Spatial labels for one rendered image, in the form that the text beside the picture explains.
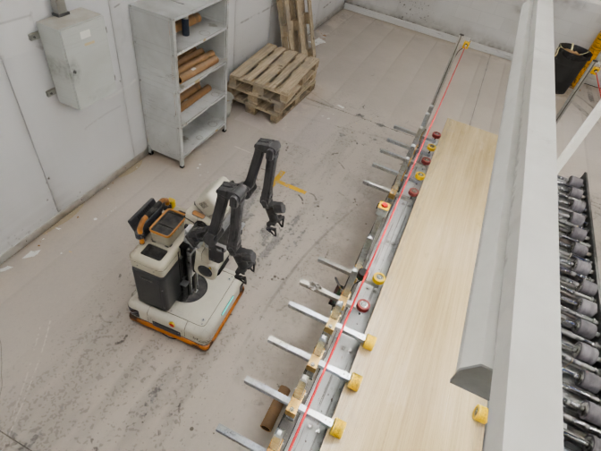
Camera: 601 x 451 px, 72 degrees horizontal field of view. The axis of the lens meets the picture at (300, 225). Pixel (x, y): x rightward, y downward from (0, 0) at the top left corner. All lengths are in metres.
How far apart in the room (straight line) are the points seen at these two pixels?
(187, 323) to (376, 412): 1.48
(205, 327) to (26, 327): 1.33
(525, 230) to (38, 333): 3.32
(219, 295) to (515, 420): 2.78
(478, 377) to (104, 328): 3.05
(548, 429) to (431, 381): 1.86
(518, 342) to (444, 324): 2.03
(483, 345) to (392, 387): 1.64
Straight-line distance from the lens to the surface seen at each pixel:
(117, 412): 3.21
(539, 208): 0.93
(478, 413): 2.42
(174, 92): 4.24
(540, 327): 0.71
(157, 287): 2.93
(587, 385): 3.09
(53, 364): 3.47
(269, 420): 3.04
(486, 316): 0.79
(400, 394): 2.37
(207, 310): 3.16
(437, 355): 2.56
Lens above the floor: 2.94
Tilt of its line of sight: 45 degrees down
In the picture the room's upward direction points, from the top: 12 degrees clockwise
